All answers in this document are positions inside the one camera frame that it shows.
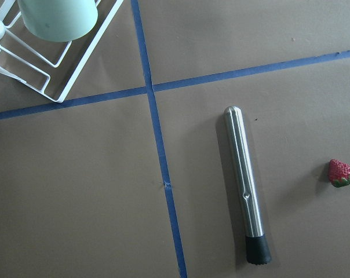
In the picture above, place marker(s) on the mint green cup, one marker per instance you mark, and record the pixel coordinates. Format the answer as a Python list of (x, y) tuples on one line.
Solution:
[(59, 21)]

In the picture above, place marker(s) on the steel muddler black tip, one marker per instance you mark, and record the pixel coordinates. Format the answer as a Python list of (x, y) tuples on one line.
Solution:
[(257, 249)]

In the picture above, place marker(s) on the red strawberry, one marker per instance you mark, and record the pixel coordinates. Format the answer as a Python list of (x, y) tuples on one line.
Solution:
[(338, 173)]

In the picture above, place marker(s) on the white wire cup rack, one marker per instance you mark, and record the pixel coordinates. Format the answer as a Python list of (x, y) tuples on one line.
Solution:
[(49, 68)]

